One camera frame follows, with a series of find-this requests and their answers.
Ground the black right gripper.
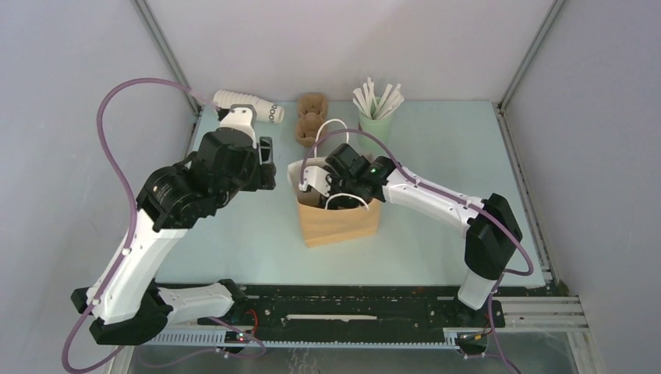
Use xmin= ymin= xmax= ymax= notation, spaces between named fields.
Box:
xmin=316 ymin=168 xmax=360 ymax=225

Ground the stack of white paper cups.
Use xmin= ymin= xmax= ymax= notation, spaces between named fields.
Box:
xmin=214 ymin=90 xmax=285 ymax=124

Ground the brown paper bag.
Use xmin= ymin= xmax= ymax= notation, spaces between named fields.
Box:
xmin=287 ymin=143 xmax=381 ymax=248

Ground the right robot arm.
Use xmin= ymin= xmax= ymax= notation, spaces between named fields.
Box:
xmin=318 ymin=143 xmax=523 ymax=326

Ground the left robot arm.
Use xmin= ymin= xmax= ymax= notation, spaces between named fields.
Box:
xmin=71 ymin=128 xmax=276 ymax=346

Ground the green straw holder cup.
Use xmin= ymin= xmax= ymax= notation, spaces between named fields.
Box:
xmin=356 ymin=111 xmax=393 ymax=155

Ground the bundle of white wrapped straws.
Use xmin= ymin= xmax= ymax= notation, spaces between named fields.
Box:
xmin=352 ymin=77 xmax=405 ymax=120

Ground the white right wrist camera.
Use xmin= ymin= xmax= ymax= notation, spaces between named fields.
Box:
xmin=299 ymin=165 xmax=331 ymax=197

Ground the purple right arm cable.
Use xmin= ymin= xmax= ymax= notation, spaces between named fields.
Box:
xmin=299 ymin=129 xmax=536 ymax=374

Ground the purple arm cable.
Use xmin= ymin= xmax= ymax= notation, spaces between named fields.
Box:
xmin=62 ymin=78 xmax=270 ymax=374
xmin=299 ymin=129 xmax=536 ymax=374

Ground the aluminium frame post right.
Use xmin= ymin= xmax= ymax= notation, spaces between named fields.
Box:
xmin=497 ymin=0 xmax=570 ymax=112

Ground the aluminium frame post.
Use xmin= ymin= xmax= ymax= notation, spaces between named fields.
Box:
xmin=497 ymin=0 xmax=570 ymax=112
xmin=129 ymin=0 xmax=190 ymax=86

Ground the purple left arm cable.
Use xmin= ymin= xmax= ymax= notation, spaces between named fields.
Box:
xmin=62 ymin=78 xmax=270 ymax=374

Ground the aluminium frame post left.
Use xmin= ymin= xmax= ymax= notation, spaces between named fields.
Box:
xmin=129 ymin=0 xmax=190 ymax=86

